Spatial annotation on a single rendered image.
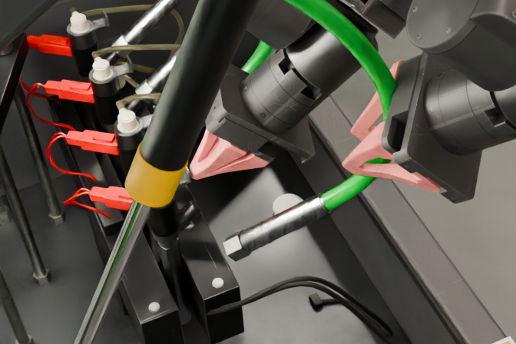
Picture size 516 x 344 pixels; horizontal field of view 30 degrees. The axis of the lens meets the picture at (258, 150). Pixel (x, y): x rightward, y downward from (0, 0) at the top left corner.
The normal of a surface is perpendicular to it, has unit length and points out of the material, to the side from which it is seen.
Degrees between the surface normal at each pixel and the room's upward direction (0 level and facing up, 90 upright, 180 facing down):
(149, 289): 0
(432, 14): 49
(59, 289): 0
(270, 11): 78
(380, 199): 0
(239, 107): 44
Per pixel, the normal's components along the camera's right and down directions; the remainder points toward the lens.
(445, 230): -0.05, -0.69
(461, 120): -0.63, 0.44
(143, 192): -0.32, 0.49
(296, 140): 0.65, -0.58
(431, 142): 0.60, -0.26
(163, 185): 0.26, 0.68
